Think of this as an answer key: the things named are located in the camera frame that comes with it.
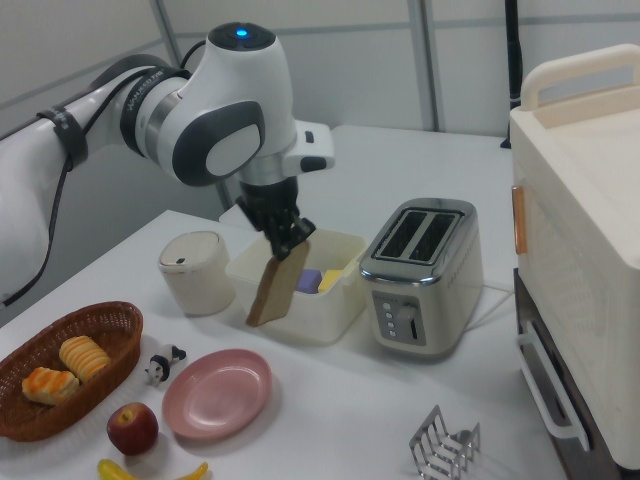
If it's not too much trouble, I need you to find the pink plate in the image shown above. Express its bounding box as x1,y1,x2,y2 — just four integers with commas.
161,348,274,442

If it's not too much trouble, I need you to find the black pole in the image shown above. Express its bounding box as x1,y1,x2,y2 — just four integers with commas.
500,0,524,149

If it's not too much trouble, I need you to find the red apple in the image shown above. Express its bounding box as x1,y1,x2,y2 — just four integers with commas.
106,402,160,457

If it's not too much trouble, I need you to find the cream and chrome toaster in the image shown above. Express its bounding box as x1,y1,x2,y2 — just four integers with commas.
358,198,485,364

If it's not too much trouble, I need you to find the panda figurine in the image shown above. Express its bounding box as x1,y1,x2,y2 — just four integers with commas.
144,343,188,388

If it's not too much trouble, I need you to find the brown wicker basket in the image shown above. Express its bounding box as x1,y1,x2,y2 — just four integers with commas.
0,300,145,443

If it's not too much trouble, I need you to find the white plastic tub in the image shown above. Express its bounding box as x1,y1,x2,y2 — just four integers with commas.
224,227,368,347

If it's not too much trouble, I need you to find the white toaster power cable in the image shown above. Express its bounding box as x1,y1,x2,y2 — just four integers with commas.
466,282,516,332

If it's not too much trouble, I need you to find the orange cabinet door handle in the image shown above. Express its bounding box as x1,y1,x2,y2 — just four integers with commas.
510,184,529,256

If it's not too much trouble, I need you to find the yellow block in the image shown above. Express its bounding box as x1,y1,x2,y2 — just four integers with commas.
317,269,347,294

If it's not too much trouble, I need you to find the toasted bread slice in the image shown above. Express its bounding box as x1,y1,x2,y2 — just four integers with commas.
245,241,312,329

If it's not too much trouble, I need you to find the purple block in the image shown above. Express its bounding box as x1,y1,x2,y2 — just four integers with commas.
294,268,324,296

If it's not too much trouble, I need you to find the black cable strap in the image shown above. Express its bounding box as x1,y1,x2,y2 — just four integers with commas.
36,105,90,172

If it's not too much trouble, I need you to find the small cream lidded bin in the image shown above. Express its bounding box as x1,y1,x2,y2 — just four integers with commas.
158,230,237,317

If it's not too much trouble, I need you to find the yellow banana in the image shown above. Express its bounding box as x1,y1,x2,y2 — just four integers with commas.
96,458,210,480

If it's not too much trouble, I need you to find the yellow striped bread roll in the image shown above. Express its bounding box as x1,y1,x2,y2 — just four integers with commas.
58,335,112,384

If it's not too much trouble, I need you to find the metal toast rack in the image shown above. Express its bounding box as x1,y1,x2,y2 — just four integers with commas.
408,404,483,480

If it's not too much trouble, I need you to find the dark oven with white handle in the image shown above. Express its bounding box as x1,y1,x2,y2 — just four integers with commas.
513,267,624,480

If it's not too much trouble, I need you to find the orange glazed pastry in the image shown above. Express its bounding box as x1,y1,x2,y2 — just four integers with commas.
21,366,81,407

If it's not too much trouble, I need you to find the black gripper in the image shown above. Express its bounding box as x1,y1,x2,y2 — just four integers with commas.
235,178,318,262

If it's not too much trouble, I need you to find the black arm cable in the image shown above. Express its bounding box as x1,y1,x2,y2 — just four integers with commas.
0,42,207,307

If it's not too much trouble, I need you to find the cream cabinet with handle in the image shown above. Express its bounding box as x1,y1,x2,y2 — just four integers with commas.
508,43,640,472

